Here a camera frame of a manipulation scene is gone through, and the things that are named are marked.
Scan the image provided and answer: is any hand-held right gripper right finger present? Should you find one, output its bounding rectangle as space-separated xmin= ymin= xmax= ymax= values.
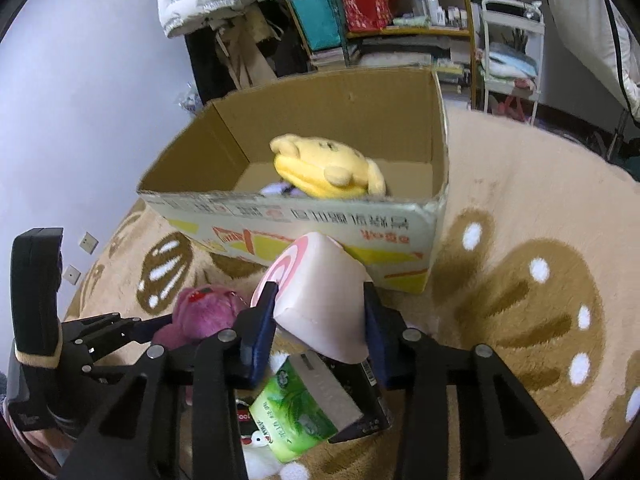
xmin=363 ymin=282 xmax=586 ymax=480

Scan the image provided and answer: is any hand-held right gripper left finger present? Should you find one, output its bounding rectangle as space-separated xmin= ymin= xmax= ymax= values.
xmin=59 ymin=281 xmax=279 ymax=480

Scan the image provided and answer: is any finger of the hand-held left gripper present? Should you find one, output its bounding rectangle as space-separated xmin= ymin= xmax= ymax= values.
xmin=79 ymin=339 xmax=152 ymax=382
xmin=61 ymin=312 xmax=175 ymax=345

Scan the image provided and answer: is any magenta plush toy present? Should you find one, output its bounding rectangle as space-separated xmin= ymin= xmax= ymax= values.
xmin=152 ymin=284 xmax=249 ymax=406

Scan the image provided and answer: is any pink roll cake plush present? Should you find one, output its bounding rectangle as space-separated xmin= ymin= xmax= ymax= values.
xmin=249 ymin=232 xmax=374 ymax=364

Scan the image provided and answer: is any cardboard box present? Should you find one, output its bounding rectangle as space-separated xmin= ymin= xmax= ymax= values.
xmin=136 ymin=66 xmax=450 ymax=296

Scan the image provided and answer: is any black box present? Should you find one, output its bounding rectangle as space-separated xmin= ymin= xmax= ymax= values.
xmin=320 ymin=354 xmax=394 ymax=444

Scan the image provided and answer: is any green tissue pack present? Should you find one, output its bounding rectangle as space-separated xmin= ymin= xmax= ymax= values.
xmin=248 ymin=352 xmax=366 ymax=464

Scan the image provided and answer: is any white plush toy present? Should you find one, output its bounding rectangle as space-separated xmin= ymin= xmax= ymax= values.
xmin=235 ymin=400 xmax=312 ymax=480

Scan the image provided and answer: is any small purple plush toy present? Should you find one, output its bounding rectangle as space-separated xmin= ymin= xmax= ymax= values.
xmin=258 ymin=180 xmax=306 ymax=197

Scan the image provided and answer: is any yellow plush toy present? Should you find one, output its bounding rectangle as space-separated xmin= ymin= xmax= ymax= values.
xmin=269 ymin=133 xmax=389 ymax=199

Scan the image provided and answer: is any stack of books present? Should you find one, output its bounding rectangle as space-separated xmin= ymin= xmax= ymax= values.
xmin=307 ymin=42 xmax=362 ymax=71

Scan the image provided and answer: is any teal bag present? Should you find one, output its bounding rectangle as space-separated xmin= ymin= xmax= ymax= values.
xmin=288 ymin=0 xmax=344 ymax=52

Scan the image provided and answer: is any group of white bottles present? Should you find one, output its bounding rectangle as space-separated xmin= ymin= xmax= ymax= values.
xmin=407 ymin=0 xmax=471 ymax=29

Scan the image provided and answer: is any red bag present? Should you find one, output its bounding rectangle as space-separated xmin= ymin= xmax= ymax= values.
xmin=332 ymin=0 xmax=399 ymax=32

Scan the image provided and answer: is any white trolley cart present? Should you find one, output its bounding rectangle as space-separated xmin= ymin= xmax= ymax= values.
xmin=476 ymin=0 xmax=546 ymax=127

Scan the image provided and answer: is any white softbox light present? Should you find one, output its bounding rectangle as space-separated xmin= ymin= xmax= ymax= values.
xmin=537 ymin=0 xmax=640 ymax=122

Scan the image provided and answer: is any yellow frame shelf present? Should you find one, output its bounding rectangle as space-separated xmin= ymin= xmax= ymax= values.
xmin=264 ymin=0 xmax=477 ymax=112

